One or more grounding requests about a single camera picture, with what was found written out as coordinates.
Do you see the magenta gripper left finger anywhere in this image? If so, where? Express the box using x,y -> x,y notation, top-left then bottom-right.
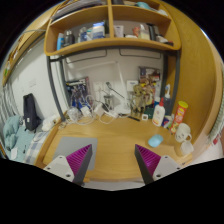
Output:
44,145 -> 93,186

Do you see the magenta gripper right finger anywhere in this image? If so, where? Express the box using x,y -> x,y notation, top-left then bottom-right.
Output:
134,145 -> 181,185

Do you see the grey mouse pad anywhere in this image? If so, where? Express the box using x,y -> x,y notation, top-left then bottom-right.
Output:
53,137 -> 98,170

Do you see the white mug with print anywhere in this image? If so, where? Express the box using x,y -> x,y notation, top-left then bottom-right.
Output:
175,123 -> 192,143

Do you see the white lotion pump bottle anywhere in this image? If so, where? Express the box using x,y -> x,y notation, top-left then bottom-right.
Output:
152,99 -> 165,127

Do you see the small white desk clock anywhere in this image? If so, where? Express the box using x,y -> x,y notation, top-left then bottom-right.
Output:
142,114 -> 149,121

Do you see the red yellow chips can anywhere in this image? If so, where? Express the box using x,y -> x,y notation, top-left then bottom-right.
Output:
170,101 -> 188,133

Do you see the black backpack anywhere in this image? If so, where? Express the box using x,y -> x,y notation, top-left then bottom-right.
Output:
23,93 -> 41,132

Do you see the teal blanket on bed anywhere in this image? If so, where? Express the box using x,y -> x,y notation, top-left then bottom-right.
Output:
3,115 -> 34,162

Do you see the spray bottle white top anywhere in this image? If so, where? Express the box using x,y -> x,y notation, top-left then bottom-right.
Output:
164,84 -> 171,115

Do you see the blue box on shelf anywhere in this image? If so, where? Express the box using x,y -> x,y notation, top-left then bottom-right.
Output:
92,22 -> 105,39

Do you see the white power adapter with cables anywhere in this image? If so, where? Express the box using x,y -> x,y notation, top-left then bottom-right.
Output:
65,95 -> 118,125

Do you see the black metal desk frame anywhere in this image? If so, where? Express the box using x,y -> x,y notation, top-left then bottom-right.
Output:
46,46 -> 181,123

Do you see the wooden wall shelf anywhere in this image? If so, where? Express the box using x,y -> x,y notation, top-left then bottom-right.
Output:
44,0 -> 181,56

